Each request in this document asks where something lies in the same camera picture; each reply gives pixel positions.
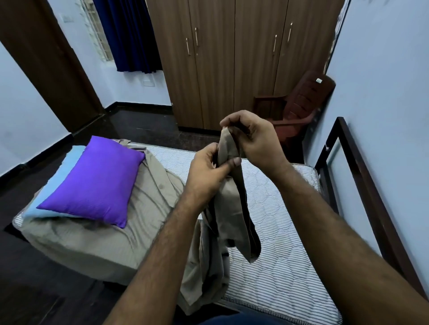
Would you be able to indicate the dark blue curtain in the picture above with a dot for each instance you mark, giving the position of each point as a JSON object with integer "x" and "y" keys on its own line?
{"x": 130, "y": 37}

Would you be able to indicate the brown wooden wardrobe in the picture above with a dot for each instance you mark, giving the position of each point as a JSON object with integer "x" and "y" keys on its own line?
{"x": 218, "y": 67}

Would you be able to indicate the white window grille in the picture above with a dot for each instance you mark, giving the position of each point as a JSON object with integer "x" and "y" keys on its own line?
{"x": 99, "y": 33}

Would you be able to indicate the beige striped bed sheet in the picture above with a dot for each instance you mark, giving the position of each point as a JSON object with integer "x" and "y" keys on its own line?
{"x": 147, "y": 207}

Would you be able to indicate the white wall switch plate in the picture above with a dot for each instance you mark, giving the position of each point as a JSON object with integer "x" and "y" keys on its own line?
{"x": 147, "y": 81}

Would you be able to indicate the dark wooden bed frame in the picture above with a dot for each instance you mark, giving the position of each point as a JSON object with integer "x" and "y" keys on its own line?
{"x": 368, "y": 194}

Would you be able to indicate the light blue pillow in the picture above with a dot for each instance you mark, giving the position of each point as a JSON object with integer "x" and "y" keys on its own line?
{"x": 55, "y": 184}

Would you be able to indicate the small white door-side switch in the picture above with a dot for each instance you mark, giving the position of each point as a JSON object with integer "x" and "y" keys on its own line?
{"x": 65, "y": 17}

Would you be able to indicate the person's right forearm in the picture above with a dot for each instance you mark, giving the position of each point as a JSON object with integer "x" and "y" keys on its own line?
{"x": 352, "y": 254}

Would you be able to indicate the person's navy blue shirt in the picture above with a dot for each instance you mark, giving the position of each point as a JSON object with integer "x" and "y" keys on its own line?
{"x": 241, "y": 319}

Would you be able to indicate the person's right hand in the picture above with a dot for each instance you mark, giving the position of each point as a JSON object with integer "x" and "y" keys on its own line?
{"x": 264, "y": 144}

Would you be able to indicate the person's left hand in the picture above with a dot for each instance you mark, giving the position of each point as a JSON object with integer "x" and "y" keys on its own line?
{"x": 201, "y": 180}

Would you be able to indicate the purple dotted pillow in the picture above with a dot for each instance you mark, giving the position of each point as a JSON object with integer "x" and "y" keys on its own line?
{"x": 97, "y": 180}

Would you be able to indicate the dark wooden door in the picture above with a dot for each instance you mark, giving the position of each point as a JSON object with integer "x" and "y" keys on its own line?
{"x": 47, "y": 67}

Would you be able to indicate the printed wall poster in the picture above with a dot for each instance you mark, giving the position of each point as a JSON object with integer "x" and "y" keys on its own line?
{"x": 336, "y": 26}

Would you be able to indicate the maroon plastic chair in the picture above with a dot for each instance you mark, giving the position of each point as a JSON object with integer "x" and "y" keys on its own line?
{"x": 305, "y": 103}

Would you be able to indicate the white striped mattress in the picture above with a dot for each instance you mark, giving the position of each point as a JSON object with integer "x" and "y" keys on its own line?
{"x": 288, "y": 261}

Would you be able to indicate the person's left forearm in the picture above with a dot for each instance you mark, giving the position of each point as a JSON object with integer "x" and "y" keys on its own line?
{"x": 161, "y": 268}

